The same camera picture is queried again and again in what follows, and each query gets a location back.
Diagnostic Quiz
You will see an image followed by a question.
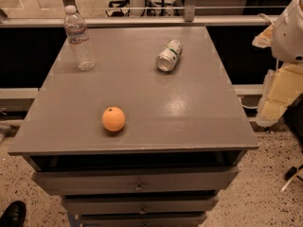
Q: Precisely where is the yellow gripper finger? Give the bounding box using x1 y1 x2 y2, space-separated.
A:
252 25 274 48

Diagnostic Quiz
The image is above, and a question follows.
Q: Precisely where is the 7up soda can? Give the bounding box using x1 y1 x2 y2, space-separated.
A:
156 40 183 72

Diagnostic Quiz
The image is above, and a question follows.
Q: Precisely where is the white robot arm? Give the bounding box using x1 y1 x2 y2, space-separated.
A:
252 0 303 64

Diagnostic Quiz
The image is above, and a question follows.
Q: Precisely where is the grey drawer cabinet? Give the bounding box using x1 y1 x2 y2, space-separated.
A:
8 26 260 227

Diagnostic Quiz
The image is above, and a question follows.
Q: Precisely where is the top cabinet drawer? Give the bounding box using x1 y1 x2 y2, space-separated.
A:
32 166 239 196

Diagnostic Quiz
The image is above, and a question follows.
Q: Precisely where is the cabinet drawer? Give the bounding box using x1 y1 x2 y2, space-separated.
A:
32 166 239 196
62 194 218 215
80 212 206 227

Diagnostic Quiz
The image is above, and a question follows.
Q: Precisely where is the black office chair base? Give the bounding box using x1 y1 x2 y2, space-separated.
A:
105 0 150 17

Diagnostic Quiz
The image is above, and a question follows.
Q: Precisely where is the orange fruit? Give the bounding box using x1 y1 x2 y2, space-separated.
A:
101 107 126 131

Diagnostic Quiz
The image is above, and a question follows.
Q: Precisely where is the clear plastic water bottle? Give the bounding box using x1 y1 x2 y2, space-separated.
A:
64 5 95 71

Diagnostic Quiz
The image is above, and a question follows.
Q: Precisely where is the middle cabinet drawer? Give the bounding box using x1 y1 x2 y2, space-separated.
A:
62 194 218 215

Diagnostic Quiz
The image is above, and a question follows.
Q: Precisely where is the bottom cabinet drawer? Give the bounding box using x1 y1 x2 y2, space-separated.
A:
80 212 206 227

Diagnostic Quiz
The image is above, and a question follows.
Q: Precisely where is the black shoe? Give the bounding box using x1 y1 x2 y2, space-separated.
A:
0 201 27 227

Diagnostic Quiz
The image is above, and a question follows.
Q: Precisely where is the metal railing frame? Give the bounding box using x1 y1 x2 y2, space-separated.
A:
0 0 291 27

